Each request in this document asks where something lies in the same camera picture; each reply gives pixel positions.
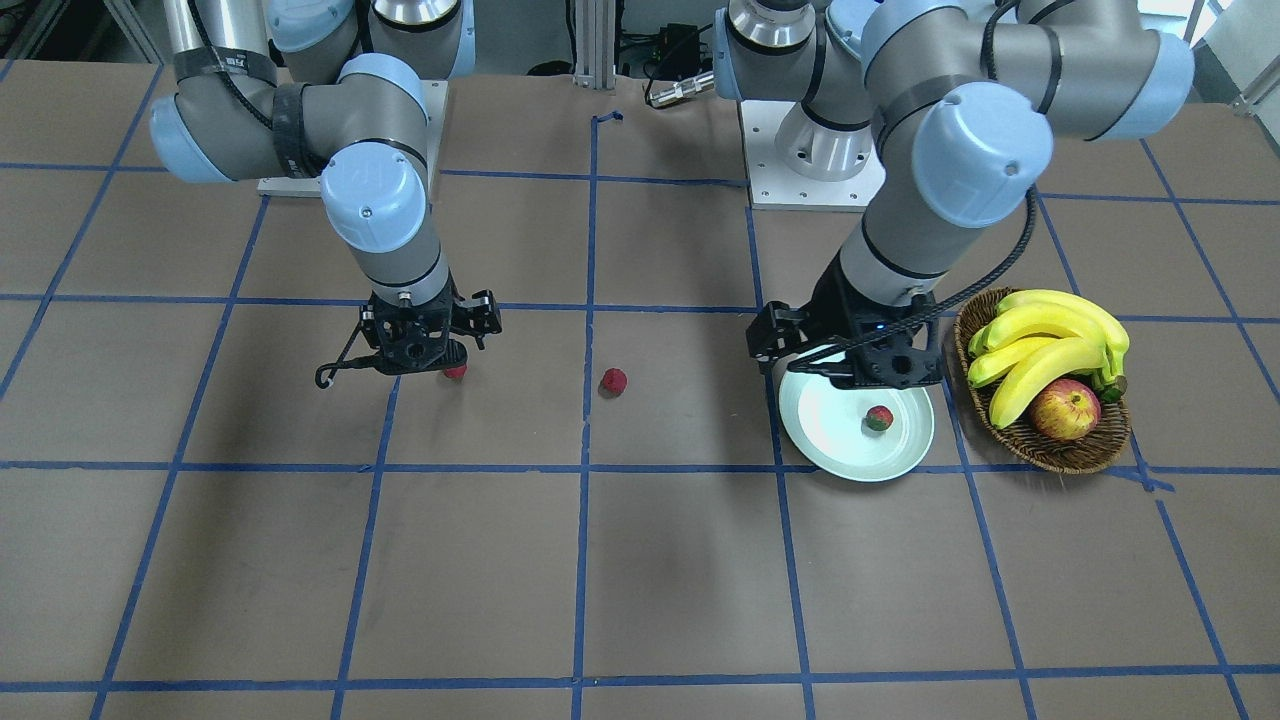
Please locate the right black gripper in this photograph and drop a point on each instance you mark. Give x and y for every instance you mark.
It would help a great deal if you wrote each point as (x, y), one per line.
(483, 312)

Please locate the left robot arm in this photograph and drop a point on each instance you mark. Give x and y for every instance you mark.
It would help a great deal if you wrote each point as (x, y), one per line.
(962, 111)

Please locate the woven wicker basket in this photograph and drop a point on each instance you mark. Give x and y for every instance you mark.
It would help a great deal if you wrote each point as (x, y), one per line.
(1094, 452)

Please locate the yellow banana bunch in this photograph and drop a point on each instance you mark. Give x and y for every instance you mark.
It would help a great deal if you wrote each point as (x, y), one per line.
(1035, 338)

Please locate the light green plate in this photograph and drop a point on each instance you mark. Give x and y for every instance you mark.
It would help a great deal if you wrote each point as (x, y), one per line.
(826, 425)

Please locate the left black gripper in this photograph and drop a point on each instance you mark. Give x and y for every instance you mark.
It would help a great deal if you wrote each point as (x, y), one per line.
(829, 305)

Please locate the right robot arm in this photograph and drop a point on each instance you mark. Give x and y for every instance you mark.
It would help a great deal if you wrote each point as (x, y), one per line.
(334, 90)

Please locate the aluminium frame post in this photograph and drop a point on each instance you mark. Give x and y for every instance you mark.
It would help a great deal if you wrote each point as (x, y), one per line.
(594, 38)

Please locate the red apple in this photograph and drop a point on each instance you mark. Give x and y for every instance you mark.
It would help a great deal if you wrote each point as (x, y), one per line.
(1065, 410)

